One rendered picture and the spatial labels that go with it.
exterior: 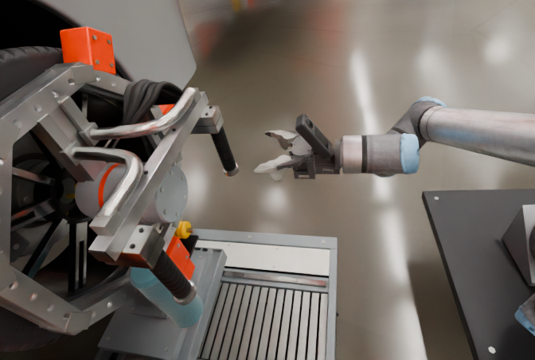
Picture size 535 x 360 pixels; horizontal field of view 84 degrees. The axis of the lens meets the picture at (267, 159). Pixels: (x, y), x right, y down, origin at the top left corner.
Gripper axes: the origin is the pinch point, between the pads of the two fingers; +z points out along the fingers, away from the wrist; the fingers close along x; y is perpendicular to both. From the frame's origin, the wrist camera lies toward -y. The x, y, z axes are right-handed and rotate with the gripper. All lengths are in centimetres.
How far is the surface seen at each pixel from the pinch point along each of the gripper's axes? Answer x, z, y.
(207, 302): -15, 32, 68
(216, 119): -1.4, 8.1, -10.3
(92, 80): -6.1, 29.7, -24.9
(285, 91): 167, 29, 82
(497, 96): 144, -120, 83
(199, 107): -1.3, 11.1, -14.0
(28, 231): -26, 55, 4
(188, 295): -34.9, 8.0, 6.5
